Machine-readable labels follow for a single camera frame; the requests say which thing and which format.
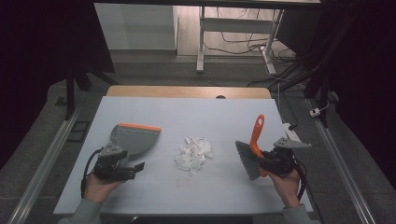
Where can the grey dustpan orange edge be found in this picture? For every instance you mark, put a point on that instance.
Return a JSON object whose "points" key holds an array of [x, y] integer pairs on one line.
{"points": [[137, 140]]}

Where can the white desk frame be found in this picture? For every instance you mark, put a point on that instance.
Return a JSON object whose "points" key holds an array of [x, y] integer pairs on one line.
{"points": [[236, 25]]}

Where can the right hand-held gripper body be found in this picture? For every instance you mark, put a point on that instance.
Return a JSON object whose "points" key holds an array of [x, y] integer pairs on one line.
{"points": [[281, 161]]}

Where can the white power strip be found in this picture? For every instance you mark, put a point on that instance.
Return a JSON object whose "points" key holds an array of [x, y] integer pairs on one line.
{"points": [[291, 132]]}

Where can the white foam board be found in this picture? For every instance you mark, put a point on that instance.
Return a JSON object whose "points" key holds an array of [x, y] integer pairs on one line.
{"points": [[199, 118]]}

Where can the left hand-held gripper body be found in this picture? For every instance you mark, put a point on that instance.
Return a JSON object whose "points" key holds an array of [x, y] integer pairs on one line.
{"points": [[107, 168]]}

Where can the pile of white paper scraps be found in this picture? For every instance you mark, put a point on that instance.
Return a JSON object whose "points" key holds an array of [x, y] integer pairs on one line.
{"points": [[193, 154]]}

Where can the small white adapter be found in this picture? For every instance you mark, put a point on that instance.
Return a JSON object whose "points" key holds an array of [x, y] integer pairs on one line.
{"points": [[315, 112]]}

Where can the black tripod stand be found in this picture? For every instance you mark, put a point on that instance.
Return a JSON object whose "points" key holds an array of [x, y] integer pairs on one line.
{"points": [[70, 93]]}

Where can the aluminium rail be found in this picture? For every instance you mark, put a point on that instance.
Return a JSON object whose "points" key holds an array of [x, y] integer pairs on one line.
{"points": [[46, 161], [342, 168]]}

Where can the person's right hand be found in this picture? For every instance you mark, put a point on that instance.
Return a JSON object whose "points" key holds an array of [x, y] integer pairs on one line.
{"points": [[288, 188]]}

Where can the person's left hand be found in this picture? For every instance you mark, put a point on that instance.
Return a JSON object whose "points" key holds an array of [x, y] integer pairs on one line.
{"points": [[96, 189]]}

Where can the black floor plate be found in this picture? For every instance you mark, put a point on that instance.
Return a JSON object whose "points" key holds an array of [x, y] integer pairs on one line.
{"points": [[78, 131]]}

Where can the black curtain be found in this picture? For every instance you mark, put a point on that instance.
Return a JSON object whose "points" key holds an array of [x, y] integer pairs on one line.
{"points": [[364, 77], [46, 46]]}

